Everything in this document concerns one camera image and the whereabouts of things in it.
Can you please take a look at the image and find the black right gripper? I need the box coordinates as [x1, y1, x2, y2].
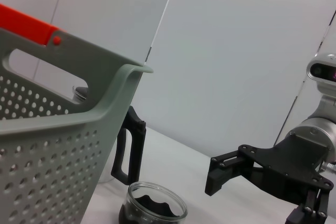
[204, 132, 333, 224]

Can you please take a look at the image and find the glass teacup black sleeve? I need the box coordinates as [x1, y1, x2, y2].
[118, 181, 188, 224]

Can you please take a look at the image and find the grey perforated storage basket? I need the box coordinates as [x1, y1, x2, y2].
[0, 27, 154, 224]

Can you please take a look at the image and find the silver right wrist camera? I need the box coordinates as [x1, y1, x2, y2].
[306, 52, 336, 92]

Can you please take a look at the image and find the glass carafe black handle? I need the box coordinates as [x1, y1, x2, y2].
[72, 84, 147, 186]

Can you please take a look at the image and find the orange basket handle clip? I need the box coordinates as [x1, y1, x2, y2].
[0, 3, 63, 47]

